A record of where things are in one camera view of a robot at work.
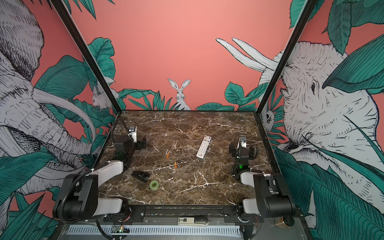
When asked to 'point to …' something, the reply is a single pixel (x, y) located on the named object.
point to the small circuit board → (120, 228)
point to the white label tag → (187, 221)
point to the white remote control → (203, 147)
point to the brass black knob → (284, 222)
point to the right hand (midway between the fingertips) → (240, 140)
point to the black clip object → (141, 175)
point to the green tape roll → (154, 185)
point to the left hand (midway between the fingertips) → (136, 132)
